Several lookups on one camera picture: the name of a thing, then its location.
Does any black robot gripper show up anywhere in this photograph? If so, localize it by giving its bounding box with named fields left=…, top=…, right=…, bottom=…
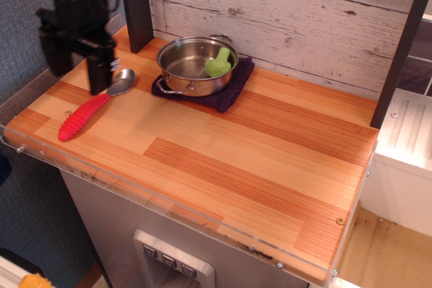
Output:
left=36, top=0, right=117, bottom=95

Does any red-handled metal spoon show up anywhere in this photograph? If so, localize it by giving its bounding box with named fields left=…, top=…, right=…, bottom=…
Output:
left=58, top=69, right=136, bottom=142

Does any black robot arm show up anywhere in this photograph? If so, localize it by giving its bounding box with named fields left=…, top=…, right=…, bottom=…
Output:
left=36, top=0, right=117, bottom=95

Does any clear acrylic table guard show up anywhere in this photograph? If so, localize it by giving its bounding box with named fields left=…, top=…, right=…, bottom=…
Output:
left=5, top=119, right=377, bottom=287

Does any stainless steel pot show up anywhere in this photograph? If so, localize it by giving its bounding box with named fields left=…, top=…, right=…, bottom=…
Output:
left=157, top=34, right=239, bottom=97

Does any green toy vegetable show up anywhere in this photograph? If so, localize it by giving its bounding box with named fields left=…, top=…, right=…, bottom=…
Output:
left=205, top=47, right=232, bottom=78

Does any dark purple cloth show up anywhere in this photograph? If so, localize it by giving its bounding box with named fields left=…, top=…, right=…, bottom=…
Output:
left=151, top=57, right=255, bottom=113

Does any silver toy fridge cabinet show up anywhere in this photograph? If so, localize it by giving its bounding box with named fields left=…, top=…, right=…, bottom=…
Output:
left=61, top=171, right=308, bottom=287

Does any yellow object bottom left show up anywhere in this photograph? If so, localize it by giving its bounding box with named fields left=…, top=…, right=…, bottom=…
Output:
left=18, top=274, right=53, bottom=288

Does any white toy sink unit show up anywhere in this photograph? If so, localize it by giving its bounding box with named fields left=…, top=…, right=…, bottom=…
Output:
left=359, top=13, right=432, bottom=238

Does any dark left shelf post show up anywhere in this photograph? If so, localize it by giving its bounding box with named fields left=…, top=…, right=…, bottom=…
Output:
left=123, top=0, right=154, bottom=53

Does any dark shelf post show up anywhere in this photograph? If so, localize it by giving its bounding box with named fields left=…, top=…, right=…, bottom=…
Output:
left=370, top=0, right=429, bottom=129
left=123, top=0, right=154, bottom=53

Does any dark right shelf post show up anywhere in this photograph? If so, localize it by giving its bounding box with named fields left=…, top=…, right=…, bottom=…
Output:
left=370, top=0, right=429, bottom=129

